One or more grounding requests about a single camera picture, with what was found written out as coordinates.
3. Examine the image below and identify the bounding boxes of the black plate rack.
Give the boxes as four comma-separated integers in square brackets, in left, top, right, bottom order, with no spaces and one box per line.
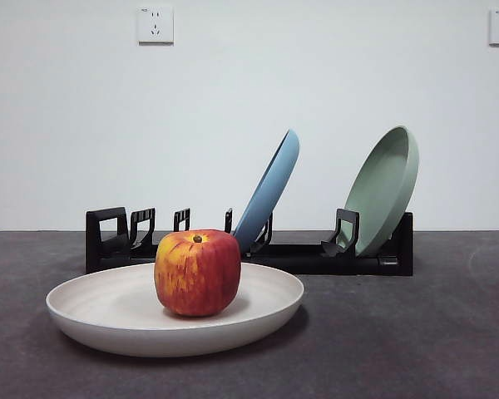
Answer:
[85,206,415,278]

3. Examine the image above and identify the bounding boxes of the blue round plate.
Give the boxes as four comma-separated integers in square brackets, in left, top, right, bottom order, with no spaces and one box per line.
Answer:
[231,128,300,255]

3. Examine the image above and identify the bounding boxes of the green round plate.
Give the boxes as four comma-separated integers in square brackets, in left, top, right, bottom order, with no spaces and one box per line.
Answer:
[343,125,420,259]

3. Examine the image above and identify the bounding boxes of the cream yellow round plate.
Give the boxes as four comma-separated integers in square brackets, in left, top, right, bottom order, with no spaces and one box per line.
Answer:
[45,262,306,359]

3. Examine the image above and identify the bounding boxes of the red yellow apple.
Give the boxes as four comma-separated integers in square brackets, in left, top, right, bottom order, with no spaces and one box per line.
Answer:
[154,229,242,318]

